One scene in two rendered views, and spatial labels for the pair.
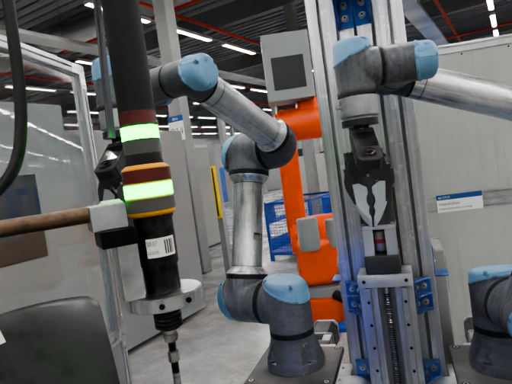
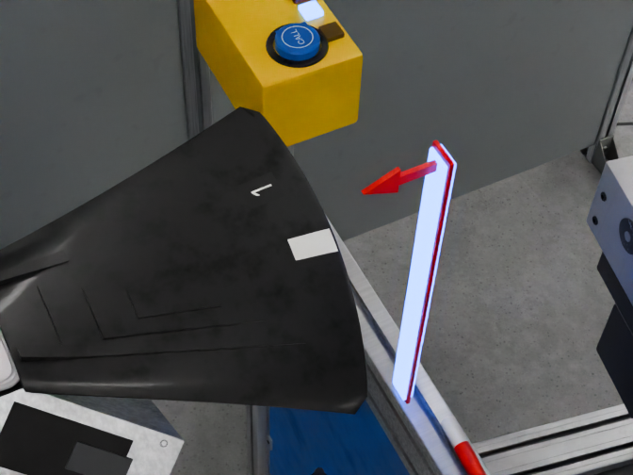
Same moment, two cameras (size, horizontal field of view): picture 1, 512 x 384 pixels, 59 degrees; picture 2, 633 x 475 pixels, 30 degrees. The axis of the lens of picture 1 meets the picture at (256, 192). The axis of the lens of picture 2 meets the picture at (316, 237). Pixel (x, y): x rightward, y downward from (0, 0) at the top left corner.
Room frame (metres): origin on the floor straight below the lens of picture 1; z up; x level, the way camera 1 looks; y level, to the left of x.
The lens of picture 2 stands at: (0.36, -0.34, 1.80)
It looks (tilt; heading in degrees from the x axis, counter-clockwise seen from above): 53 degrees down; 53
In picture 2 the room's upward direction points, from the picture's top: 3 degrees clockwise
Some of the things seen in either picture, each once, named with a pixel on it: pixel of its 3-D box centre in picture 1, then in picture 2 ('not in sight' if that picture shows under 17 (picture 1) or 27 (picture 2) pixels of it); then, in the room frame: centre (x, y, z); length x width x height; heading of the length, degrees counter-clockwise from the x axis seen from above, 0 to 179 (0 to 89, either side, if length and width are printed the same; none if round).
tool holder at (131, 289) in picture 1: (146, 252); not in sight; (0.41, 0.11, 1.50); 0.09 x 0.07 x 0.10; 117
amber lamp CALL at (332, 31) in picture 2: not in sight; (331, 31); (0.84, 0.29, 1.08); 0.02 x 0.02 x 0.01; 82
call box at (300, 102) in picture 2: not in sight; (275, 55); (0.81, 0.34, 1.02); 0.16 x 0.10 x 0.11; 82
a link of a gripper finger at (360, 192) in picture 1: (361, 203); not in sight; (0.90, -0.21, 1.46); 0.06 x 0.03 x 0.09; 173
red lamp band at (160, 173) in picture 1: (146, 175); not in sight; (0.41, 0.10, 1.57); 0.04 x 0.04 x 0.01
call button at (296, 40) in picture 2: not in sight; (297, 42); (0.81, 0.29, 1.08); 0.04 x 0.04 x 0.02
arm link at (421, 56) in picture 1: (403, 64); not in sight; (0.91, -0.32, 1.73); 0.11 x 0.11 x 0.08; 87
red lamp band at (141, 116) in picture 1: (138, 119); not in sight; (0.41, 0.10, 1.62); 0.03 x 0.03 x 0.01
